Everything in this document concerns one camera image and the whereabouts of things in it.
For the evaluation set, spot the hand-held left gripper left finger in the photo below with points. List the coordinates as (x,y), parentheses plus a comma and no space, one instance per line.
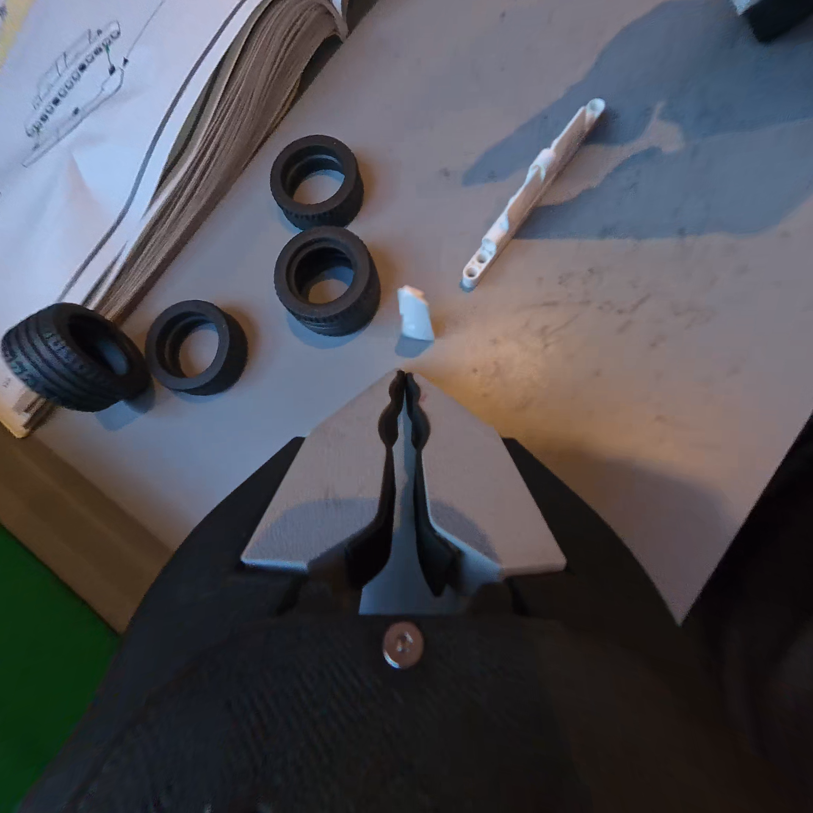
(317,502)

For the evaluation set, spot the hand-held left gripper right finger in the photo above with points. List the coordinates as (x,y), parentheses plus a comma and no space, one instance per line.
(489,502)

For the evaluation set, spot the small white curved panel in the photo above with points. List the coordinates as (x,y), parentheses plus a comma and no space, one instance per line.
(416,317)

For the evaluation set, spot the green storage bin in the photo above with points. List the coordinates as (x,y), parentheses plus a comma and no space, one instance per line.
(38,667)

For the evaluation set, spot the long white brick beam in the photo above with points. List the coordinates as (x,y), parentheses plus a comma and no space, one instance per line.
(540,178)

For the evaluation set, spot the grey desk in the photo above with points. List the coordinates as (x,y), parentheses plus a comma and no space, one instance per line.
(571,349)

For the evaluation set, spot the wide black rubber tire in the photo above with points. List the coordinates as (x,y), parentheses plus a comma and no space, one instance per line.
(365,305)
(57,362)

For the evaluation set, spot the narrow black rubber tire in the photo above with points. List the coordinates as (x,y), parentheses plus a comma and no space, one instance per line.
(159,355)
(282,184)

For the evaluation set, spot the open instruction booklet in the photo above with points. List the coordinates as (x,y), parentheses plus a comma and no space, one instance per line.
(95,159)

